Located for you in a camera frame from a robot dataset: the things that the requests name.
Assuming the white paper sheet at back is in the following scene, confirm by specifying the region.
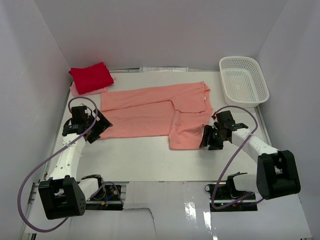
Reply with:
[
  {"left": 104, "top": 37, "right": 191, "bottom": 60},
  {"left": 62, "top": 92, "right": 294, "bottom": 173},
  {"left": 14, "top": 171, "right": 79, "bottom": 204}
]
[{"left": 139, "top": 67, "right": 189, "bottom": 73}]

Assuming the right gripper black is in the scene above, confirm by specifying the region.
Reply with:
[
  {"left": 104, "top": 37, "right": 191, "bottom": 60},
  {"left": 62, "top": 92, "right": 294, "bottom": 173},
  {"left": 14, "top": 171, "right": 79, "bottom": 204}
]
[{"left": 199, "top": 125, "right": 227, "bottom": 151}]

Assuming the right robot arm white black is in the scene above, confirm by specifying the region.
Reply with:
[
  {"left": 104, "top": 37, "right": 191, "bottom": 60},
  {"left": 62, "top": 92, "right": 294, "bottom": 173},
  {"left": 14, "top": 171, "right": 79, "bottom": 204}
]
[{"left": 200, "top": 110, "right": 301, "bottom": 200}]

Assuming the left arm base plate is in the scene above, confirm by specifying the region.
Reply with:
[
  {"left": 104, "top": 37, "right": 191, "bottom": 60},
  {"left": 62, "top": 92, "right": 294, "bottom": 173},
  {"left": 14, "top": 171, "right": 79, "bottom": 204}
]
[{"left": 85, "top": 182, "right": 126, "bottom": 211}]

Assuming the salmon pink t shirt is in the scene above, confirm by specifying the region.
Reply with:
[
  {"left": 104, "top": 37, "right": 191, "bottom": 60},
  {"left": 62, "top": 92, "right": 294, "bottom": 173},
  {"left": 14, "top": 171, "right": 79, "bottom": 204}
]
[{"left": 100, "top": 81, "right": 213, "bottom": 150}]

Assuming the white perforated plastic basket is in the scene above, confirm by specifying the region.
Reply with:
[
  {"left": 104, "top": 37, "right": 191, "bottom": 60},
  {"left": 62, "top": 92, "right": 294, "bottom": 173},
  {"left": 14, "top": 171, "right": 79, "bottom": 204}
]
[{"left": 219, "top": 56, "right": 270, "bottom": 108}]

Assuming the folded red t shirt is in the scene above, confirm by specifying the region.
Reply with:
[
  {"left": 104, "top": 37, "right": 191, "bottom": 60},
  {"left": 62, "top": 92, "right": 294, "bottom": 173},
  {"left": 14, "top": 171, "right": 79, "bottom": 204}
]
[{"left": 68, "top": 62, "right": 114, "bottom": 95}]

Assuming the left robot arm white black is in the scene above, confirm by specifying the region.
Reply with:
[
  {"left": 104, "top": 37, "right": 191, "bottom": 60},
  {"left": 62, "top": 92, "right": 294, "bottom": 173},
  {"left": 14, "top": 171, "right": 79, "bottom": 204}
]
[{"left": 38, "top": 105, "right": 112, "bottom": 220}]

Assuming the folded light pink t shirt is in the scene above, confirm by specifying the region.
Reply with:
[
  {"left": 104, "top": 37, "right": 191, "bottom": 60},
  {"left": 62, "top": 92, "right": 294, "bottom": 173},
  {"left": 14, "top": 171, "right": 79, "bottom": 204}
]
[{"left": 69, "top": 83, "right": 110, "bottom": 97}]

